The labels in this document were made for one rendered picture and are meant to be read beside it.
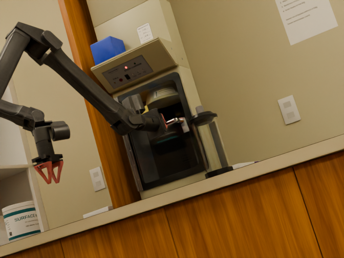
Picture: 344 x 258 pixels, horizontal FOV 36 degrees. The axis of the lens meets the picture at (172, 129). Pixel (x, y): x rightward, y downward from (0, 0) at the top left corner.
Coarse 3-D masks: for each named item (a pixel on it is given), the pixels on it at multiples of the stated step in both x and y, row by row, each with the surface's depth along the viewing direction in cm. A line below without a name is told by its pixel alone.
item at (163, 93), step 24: (120, 96) 214; (144, 96) 209; (168, 96) 204; (168, 120) 203; (144, 144) 208; (168, 144) 203; (192, 144) 199; (144, 168) 208; (168, 168) 203; (192, 168) 198
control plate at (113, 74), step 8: (120, 64) 204; (128, 64) 204; (136, 64) 204; (144, 64) 203; (104, 72) 208; (112, 72) 207; (120, 72) 207; (128, 72) 206; (136, 72) 206; (144, 72) 206; (112, 80) 210; (128, 80) 209
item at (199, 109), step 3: (201, 105) 189; (195, 108) 190; (198, 108) 189; (201, 108) 189; (198, 111) 189; (201, 111) 188; (207, 111) 187; (210, 111) 188; (198, 114) 186; (201, 114) 185; (204, 114) 185; (192, 117) 187; (195, 117) 186
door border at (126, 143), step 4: (116, 100) 214; (124, 136) 212; (128, 140) 211; (124, 144) 212; (128, 144) 211; (128, 148) 211; (128, 152) 211; (132, 152) 210; (128, 156) 211; (132, 156) 210; (132, 160) 210; (132, 164) 210; (132, 168) 210; (136, 168) 209; (132, 172) 210; (136, 172) 209; (136, 176) 209; (136, 180) 209; (140, 180) 208; (136, 184) 209; (140, 184) 208; (140, 188) 208
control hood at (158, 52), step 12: (132, 48) 200; (144, 48) 198; (156, 48) 198; (168, 48) 200; (108, 60) 204; (120, 60) 203; (156, 60) 201; (168, 60) 201; (96, 72) 208; (156, 72) 205; (108, 84) 212; (132, 84) 212
